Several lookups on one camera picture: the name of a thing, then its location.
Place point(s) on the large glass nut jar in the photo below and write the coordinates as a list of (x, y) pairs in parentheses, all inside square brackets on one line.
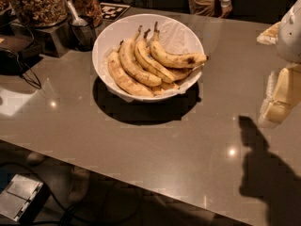
[(40, 13)]

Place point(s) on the white plastic spoon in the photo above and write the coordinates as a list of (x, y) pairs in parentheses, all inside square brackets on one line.
[(76, 19)]

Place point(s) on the white bowl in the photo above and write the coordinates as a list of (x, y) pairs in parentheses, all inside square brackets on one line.
[(125, 29)]

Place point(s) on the metal jar stand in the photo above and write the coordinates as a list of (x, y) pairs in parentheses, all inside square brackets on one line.
[(55, 40)]

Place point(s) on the lower hidden banana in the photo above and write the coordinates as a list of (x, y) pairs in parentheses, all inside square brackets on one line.
[(179, 75)]

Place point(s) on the white paper bowl liner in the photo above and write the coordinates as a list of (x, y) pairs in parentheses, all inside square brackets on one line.
[(175, 35)]

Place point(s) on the small glass granola jar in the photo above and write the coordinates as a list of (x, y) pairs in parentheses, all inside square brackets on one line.
[(90, 8)]

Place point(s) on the grey metal box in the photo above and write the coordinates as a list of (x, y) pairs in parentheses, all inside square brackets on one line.
[(17, 196)]

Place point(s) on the middle yellow banana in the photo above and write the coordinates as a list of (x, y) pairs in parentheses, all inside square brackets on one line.
[(144, 58)]

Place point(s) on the spotted banana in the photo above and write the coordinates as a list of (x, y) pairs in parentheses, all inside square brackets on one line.
[(157, 51)]

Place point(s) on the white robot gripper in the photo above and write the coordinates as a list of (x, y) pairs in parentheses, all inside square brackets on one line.
[(290, 35)]

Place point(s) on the leftmost yellow banana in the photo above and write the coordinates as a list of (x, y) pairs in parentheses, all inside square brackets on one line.
[(123, 79)]

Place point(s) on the black white marker tag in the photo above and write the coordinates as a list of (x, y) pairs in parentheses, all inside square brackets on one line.
[(112, 12)]

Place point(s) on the black device with cable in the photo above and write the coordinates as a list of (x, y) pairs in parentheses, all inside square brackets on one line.
[(19, 52)]

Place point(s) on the black cup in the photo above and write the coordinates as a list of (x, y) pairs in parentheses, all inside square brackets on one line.
[(82, 36)]

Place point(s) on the yellow banana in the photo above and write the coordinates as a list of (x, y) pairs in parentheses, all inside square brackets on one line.
[(127, 59), (144, 58), (123, 79)]

